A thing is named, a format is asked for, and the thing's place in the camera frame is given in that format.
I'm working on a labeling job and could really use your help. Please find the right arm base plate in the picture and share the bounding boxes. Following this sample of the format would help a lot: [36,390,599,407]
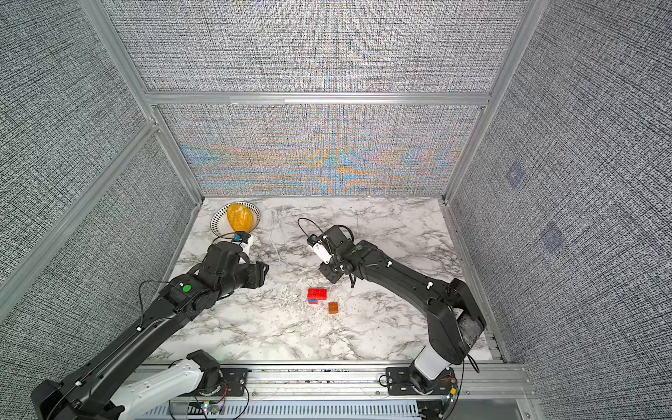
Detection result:
[379,367,459,397]

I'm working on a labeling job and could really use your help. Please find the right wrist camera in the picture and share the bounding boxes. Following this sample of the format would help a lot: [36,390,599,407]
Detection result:
[307,234,332,264]

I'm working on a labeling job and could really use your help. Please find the yellow orange sponge ball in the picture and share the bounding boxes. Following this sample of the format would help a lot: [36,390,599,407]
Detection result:
[226,203,256,233]

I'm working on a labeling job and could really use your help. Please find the white slotted cable duct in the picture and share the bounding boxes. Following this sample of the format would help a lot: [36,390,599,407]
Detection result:
[140,399,422,419]

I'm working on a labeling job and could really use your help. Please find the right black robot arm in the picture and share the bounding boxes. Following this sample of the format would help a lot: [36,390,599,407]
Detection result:
[307,225,487,388]

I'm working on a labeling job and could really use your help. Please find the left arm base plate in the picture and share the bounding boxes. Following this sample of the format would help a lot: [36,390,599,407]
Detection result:
[211,367,250,397]

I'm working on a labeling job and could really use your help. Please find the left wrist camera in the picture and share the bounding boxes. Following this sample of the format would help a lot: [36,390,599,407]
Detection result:
[231,231,255,254]

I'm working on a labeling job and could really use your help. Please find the red long lego brick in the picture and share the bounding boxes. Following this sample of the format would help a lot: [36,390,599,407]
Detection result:
[307,288,327,302]

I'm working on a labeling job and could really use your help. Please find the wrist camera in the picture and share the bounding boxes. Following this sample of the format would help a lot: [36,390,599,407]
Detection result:
[231,231,255,254]
[307,234,332,264]

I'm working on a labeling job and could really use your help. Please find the striped white bowl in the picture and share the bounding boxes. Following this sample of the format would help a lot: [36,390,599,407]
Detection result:
[210,201,262,237]

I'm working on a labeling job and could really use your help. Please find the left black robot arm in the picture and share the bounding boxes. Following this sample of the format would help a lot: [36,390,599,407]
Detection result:
[31,241,269,419]

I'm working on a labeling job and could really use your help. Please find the aluminium front rail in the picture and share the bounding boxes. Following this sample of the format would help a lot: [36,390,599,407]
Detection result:
[96,360,537,403]

